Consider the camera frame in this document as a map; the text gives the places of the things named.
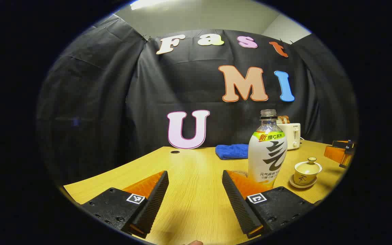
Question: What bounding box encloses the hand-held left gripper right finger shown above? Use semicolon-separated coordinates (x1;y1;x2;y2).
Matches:
222;169;315;239

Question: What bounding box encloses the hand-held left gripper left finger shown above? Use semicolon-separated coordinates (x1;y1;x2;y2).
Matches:
80;170;169;239

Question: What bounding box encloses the white label plastic water bottle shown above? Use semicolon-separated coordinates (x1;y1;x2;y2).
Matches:
248;109;288;189

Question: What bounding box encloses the white toaster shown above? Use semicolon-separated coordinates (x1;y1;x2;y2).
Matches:
278;123;301;150

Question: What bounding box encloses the yellow ceramic saucer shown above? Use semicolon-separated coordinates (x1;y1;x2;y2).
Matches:
289;175;317;189

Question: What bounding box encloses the blue folded towel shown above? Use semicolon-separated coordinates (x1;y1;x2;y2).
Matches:
215;144;250;160

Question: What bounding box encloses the black backdrop cloth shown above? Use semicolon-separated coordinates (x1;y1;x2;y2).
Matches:
36;14;358;184

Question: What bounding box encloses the ceiling light panel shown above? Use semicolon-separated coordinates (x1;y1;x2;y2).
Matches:
130;0;174;11

